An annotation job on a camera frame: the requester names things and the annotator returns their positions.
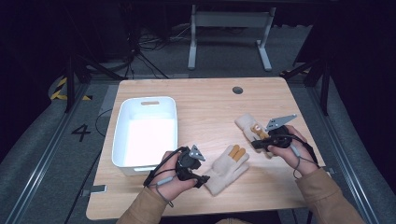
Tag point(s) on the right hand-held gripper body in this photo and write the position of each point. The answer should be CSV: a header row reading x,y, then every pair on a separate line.
x,y
280,137

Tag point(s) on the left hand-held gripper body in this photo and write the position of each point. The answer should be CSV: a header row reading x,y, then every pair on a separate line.
x,y
186,161

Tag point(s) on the beige glove with bear print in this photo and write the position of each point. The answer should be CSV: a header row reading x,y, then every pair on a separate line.
x,y
250,126

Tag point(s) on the beige glove with orange fingertips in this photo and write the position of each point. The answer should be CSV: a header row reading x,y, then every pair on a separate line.
x,y
225,169

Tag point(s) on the white plastic bin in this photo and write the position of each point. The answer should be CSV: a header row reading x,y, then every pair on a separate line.
x,y
149,140

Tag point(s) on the person's left hand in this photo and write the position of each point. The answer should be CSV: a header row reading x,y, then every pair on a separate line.
x,y
174,188

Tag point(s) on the person's right hand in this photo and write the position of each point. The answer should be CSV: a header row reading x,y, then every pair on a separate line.
x,y
295,158

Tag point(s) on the black metal stand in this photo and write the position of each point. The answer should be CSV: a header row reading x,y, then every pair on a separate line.
x,y
325,87
71,81

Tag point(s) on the small metal table bracket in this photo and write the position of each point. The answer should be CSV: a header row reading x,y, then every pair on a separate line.
x,y
329,170

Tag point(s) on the metal floor rail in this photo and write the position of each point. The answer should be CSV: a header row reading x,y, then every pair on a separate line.
x,y
40,168
345,168

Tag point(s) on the grey metal desk frame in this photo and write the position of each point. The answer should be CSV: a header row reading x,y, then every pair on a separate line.
x,y
230,18

